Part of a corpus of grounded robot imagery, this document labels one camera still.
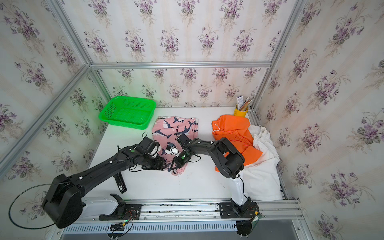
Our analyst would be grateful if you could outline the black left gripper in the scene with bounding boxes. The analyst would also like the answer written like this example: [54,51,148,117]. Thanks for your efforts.
[141,154,169,171]

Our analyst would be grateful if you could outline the pink shark print shorts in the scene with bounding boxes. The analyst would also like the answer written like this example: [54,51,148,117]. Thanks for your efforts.
[152,116,199,176]

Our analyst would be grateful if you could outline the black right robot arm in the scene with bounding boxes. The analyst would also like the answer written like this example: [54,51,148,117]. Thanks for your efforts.
[171,134,252,211]

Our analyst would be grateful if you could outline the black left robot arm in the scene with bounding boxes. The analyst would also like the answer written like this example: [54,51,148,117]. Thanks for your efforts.
[41,137,166,229]

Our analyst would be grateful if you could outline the orange shorts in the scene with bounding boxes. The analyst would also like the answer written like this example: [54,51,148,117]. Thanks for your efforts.
[212,115,263,172]

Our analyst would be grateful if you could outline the black remote-like device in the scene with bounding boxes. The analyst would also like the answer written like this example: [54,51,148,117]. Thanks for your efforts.
[114,173,127,194]

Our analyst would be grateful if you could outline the green plastic basket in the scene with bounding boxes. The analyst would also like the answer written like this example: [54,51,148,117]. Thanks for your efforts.
[99,96,157,130]

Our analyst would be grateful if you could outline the yellow pen cup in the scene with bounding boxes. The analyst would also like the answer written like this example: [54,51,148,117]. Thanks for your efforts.
[234,106,249,118]

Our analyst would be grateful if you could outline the small green-lit circuit board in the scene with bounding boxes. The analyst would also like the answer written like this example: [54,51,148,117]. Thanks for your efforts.
[109,222,126,232]

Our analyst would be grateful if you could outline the pencils in cup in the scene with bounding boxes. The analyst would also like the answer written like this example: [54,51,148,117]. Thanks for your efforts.
[236,96,252,112]

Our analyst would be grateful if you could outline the white cloth garment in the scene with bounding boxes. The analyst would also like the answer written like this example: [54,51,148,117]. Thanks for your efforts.
[242,125,283,201]

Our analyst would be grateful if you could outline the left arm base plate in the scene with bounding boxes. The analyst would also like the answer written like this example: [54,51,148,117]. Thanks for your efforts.
[99,194,143,221]

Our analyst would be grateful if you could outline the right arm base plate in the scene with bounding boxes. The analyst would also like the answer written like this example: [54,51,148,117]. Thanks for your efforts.
[218,200,260,219]

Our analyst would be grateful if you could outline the aluminium front rail frame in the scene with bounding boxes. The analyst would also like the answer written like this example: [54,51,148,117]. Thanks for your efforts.
[49,198,313,240]

